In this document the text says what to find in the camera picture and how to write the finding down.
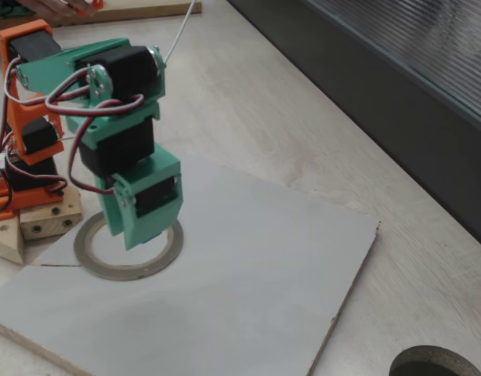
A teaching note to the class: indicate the green gripper with servo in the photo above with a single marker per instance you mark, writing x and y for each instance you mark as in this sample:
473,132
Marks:
156,197

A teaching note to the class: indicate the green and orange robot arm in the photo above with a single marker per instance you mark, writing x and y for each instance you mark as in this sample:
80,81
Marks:
107,66

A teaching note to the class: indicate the person's hand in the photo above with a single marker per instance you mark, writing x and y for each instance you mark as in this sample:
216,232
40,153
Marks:
52,6

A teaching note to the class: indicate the wooden base block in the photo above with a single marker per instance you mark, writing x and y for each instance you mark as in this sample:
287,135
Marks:
48,223

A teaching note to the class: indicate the white laminated wooden board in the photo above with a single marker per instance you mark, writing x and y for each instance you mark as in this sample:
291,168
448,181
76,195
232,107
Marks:
225,297

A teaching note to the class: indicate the long wooden base plank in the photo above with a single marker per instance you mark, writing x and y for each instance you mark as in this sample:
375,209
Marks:
7,241

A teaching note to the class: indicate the frosted glass desk partition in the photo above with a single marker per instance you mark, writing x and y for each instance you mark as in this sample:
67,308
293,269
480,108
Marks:
381,78

